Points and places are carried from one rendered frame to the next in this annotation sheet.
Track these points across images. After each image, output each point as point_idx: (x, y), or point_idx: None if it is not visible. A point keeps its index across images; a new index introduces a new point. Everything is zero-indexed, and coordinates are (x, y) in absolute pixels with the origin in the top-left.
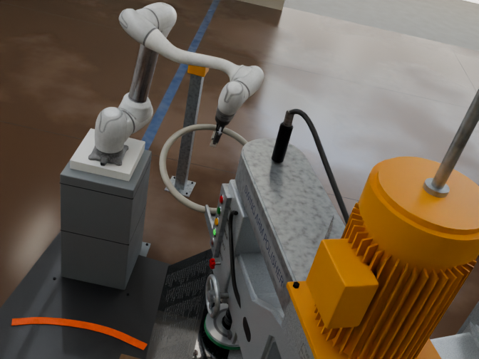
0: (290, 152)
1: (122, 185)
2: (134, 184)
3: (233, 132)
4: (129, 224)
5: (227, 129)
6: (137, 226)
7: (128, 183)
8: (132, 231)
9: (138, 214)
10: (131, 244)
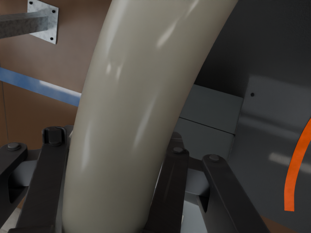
0: None
1: (200, 228)
2: (194, 207)
3: (145, 49)
4: (228, 160)
5: (109, 170)
6: (183, 114)
7: (190, 217)
8: (216, 136)
9: (178, 127)
10: (218, 121)
